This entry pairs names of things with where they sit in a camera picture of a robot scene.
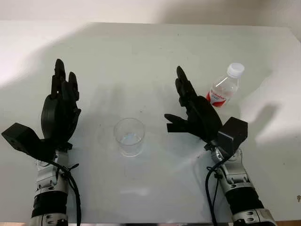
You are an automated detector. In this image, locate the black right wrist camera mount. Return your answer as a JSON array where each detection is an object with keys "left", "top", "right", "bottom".
[{"left": 217, "top": 116, "right": 248, "bottom": 158}]

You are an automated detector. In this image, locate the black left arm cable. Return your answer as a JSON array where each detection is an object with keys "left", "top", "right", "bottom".
[{"left": 50, "top": 161, "right": 82, "bottom": 225}]

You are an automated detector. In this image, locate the clear plastic cup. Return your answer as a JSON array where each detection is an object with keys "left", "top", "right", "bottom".
[{"left": 113, "top": 118, "right": 145, "bottom": 158}]

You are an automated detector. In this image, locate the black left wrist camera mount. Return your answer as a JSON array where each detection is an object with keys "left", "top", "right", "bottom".
[{"left": 1, "top": 122, "right": 57, "bottom": 163}]

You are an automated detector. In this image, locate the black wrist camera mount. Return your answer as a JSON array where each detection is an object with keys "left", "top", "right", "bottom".
[
  {"left": 217, "top": 116, "right": 248, "bottom": 158},
  {"left": 1, "top": 122, "right": 57, "bottom": 163}
]

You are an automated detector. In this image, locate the clear plastic water bottle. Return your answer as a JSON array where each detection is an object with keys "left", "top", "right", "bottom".
[{"left": 206, "top": 62, "right": 245, "bottom": 108}]

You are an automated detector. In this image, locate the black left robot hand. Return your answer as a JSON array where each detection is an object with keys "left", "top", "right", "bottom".
[{"left": 40, "top": 58, "right": 82, "bottom": 151}]

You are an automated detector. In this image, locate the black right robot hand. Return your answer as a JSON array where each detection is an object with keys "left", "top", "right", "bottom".
[{"left": 164, "top": 65, "right": 223, "bottom": 148}]

